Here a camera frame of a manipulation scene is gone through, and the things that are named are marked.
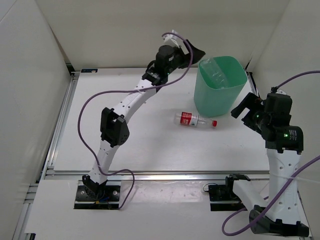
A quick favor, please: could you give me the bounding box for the clear bottle blue cap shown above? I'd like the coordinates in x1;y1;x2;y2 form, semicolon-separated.
198;57;228;90

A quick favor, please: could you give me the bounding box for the aluminium table frame rail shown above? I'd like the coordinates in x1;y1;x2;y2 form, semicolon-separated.
23;68;269;240

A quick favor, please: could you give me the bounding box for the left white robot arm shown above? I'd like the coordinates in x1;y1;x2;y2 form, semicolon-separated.
82;40;206;200

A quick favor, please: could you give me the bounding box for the red label bottle red cap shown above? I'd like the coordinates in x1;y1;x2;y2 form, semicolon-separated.
174;111;218;129

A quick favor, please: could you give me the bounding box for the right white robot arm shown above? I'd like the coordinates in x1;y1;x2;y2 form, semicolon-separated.
224;92;310;238

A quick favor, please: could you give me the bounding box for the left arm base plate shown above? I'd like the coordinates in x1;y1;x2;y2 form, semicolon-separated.
73;181;122;210

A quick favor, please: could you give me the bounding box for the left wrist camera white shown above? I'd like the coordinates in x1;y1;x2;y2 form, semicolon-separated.
162;34;181;48

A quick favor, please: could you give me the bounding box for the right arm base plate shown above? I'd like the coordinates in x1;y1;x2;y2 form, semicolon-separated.
202;182;246;212

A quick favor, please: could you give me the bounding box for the green plastic bin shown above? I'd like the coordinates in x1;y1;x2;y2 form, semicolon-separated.
193;56;248;118

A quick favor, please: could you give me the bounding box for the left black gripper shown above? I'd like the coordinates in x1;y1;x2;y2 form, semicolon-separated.
164;39;204;75

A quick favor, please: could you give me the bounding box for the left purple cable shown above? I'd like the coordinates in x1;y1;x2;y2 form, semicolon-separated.
77;32;194;210

